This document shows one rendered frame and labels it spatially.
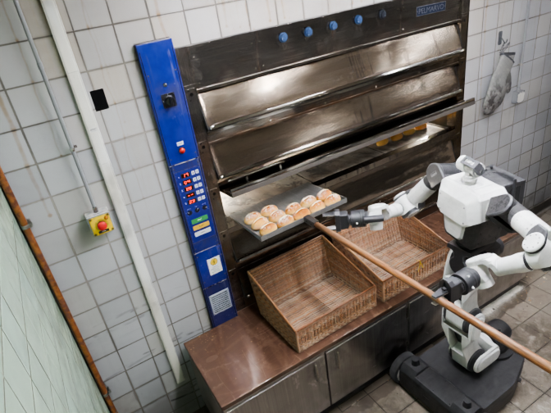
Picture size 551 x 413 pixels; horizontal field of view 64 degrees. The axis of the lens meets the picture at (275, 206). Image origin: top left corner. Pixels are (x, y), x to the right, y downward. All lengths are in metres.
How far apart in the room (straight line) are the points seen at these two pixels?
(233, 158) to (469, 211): 1.14
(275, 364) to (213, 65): 1.51
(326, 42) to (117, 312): 1.77
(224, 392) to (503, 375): 1.57
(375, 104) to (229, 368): 1.71
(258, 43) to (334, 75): 0.50
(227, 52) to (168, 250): 1.02
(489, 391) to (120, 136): 2.32
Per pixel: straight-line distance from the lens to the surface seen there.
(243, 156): 2.32
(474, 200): 2.04
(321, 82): 2.49
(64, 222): 2.17
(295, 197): 2.55
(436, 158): 3.34
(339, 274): 2.81
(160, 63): 2.06
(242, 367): 2.43
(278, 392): 2.46
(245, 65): 2.27
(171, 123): 2.11
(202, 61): 2.17
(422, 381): 2.82
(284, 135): 2.43
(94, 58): 2.02
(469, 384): 2.88
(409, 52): 2.91
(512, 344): 1.65
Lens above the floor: 2.36
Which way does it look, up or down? 28 degrees down
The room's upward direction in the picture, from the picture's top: 9 degrees counter-clockwise
